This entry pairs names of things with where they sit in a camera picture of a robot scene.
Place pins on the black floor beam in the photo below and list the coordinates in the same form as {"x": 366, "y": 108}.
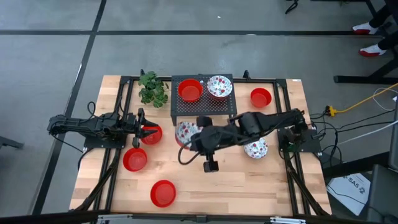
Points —
{"x": 354, "y": 163}

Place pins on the black desk foot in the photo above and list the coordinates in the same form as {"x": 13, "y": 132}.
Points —
{"x": 357, "y": 79}

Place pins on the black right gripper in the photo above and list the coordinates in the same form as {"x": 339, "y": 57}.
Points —
{"x": 205, "y": 121}

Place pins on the grey panel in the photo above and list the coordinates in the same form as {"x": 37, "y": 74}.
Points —
{"x": 395, "y": 140}

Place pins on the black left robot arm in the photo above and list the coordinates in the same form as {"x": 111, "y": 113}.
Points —
{"x": 77, "y": 124}

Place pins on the black perforated metal shelf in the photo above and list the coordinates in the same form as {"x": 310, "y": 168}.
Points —
{"x": 202, "y": 109}

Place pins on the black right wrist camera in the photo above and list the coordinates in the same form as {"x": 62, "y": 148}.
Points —
{"x": 217, "y": 137}

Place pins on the white and red shoe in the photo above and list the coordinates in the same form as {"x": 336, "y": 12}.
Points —
{"x": 365, "y": 28}
{"x": 372, "y": 50}

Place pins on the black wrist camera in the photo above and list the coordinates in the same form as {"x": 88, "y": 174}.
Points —
{"x": 130, "y": 123}
{"x": 217, "y": 137}

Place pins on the white printed paper sheet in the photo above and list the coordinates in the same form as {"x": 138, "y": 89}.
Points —
{"x": 348, "y": 189}

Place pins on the dark chair foot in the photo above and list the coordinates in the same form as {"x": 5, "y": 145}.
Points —
{"x": 7, "y": 142}

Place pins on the black crossbar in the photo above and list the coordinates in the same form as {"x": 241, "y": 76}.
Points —
{"x": 199, "y": 218}

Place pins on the green potted plant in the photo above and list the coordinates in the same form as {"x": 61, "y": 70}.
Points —
{"x": 153, "y": 91}

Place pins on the silver metal bracket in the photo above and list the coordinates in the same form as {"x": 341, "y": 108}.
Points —
{"x": 113, "y": 217}
{"x": 287, "y": 220}

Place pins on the dark grey box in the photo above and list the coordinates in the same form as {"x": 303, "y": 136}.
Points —
{"x": 384, "y": 193}

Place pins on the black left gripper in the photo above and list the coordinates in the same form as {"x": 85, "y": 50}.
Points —
{"x": 139, "y": 134}

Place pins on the black aluminium table frame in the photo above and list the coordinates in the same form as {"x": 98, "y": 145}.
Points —
{"x": 125, "y": 80}

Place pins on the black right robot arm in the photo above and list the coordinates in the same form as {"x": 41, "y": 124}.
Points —
{"x": 280, "y": 118}

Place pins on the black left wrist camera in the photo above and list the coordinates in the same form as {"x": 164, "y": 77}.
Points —
{"x": 130, "y": 123}

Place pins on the person's leg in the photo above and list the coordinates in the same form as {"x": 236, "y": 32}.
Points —
{"x": 392, "y": 42}
{"x": 381, "y": 15}

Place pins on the red plastic bowl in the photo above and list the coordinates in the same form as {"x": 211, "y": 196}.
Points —
{"x": 135, "y": 160}
{"x": 190, "y": 91}
{"x": 163, "y": 193}
{"x": 154, "y": 140}
{"x": 261, "y": 98}

